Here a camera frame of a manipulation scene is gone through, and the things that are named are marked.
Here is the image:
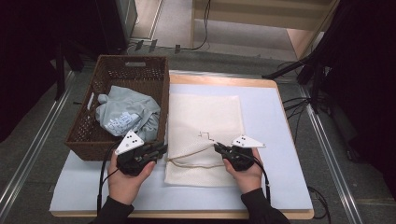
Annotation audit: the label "dark curtain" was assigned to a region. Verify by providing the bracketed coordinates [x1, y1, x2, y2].
[320, 0, 396, 201]

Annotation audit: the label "black metal stand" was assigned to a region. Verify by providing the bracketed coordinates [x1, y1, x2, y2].
[53, 38, 86, 101]

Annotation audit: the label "person's right hand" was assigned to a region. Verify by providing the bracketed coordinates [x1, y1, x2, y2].
[222, 147, 264, 196]

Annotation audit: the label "white table mat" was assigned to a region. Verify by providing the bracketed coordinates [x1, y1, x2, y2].
[49, 83, 314, 213]

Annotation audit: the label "wooden frame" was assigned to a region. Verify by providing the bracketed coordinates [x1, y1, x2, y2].
[190, 0, 341, 61]

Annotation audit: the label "hand-held gripper cable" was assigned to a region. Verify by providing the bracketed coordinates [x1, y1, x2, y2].
[96, 140, 123, 217]
[246, 151, 273, 206]

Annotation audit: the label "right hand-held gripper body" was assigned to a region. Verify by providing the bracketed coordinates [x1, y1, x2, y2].
[222, 134, 266, 173]

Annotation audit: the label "cream mesh laundry bag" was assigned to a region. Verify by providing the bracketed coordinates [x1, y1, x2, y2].
[163, 92, 247, 189]

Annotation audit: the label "person's left hand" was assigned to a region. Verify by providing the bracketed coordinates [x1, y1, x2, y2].
[106, 151, 157, 207]

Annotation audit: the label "left hand-held gripper cable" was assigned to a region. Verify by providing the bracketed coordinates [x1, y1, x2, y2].
[96, 140, 123, 217]

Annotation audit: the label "black tripod stand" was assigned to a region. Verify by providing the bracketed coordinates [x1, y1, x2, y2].
[262, 46, 332, 115]

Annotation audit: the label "grey printed t-shirt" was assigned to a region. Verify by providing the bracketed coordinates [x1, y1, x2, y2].
[94, 85, 162, 143]

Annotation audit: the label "right hand-held gripper cable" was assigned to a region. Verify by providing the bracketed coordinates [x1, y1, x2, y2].
[246, 151, 273, 206]

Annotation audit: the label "thin black floor cable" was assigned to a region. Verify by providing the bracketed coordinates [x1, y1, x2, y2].
[307, 185, 332, 220]

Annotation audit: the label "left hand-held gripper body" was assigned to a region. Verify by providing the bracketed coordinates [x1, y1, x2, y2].
[114, 130, 158, 177]

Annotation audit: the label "metal floor rail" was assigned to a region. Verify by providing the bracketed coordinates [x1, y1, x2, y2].
[298, 83, 364, 224]
[0, 70, 77, 213]

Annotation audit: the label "black floor cables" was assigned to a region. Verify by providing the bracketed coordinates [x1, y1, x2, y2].
[276, 60, 313, 145]

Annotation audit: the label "brown wicker basket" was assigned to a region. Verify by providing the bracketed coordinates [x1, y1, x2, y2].
[64, 54, 171, 161]

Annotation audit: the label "dark cabinet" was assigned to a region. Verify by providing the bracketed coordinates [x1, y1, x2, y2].
[93, 0, 138, 56]

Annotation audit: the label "black hanging cable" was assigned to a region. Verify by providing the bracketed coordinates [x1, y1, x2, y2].
[155, 0, 213, 52]

